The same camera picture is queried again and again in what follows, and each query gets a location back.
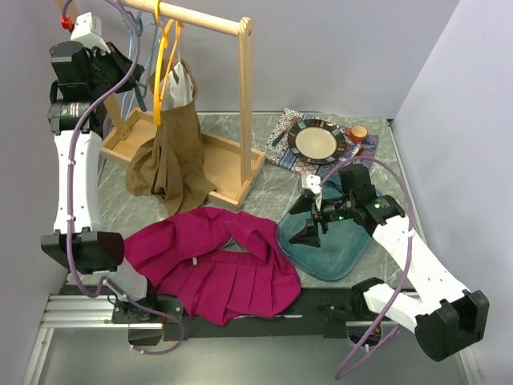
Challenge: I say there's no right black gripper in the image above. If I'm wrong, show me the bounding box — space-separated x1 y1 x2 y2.
289 193 355 247

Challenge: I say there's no light blue wire hanger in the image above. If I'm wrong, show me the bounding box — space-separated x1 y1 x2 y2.
117 1 162 121

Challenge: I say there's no patterned placemat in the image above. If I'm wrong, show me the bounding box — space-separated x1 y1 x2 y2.
265 108 378 177

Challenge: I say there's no tan skirt with white lining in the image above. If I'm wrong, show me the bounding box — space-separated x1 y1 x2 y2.
126 60 216 216

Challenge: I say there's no magenta garment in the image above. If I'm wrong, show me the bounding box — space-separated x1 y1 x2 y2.
124 207 301 326

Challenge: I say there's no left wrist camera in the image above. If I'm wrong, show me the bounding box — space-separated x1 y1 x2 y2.
60 12 111 53

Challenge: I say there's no teal plastic basket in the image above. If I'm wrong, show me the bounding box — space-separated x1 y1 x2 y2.
275 182 374 283

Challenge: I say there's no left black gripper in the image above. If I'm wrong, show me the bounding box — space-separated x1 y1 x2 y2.
86 41 143 99

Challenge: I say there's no dark green pen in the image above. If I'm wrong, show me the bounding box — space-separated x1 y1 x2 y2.
272 131 286 147

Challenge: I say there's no wooden clothes rack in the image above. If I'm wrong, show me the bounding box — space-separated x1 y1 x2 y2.
55 0 267 213

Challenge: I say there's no brown rimmed ceramic plate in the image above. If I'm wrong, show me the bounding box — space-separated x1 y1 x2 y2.
287 119 346 165

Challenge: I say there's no yellow plastic hanger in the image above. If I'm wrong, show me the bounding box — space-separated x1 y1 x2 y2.
153 0 186 127

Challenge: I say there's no orange ceramic cup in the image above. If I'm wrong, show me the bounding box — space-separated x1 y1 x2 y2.
345 124 369 144

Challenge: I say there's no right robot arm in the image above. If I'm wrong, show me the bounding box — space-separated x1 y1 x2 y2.
289 164 490 362

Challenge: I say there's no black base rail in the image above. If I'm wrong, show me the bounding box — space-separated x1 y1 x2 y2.
111 288 377 347

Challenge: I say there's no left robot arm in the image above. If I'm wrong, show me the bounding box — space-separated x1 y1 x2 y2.
41 41 160 322

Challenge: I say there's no teal plastic hanger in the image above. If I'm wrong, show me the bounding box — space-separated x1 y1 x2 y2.
119 1 147 120

